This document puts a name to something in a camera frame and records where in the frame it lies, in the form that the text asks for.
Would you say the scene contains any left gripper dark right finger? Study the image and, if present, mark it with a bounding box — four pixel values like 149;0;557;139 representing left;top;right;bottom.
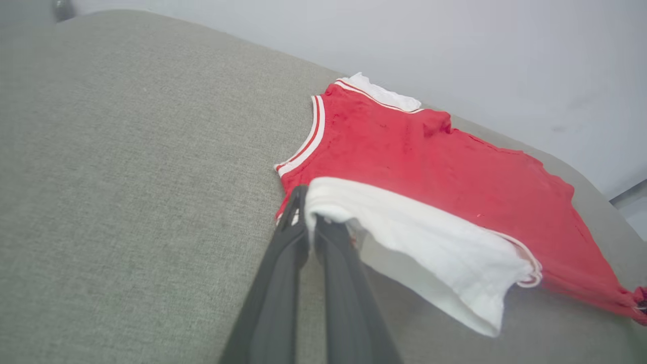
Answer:
313;215;403;364

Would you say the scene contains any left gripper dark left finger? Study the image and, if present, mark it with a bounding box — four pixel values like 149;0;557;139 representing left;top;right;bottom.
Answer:
219;185;310;364

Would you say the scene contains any red and white basketball jersey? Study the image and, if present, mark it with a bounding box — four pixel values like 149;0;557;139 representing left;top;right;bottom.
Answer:
273;72;647;338

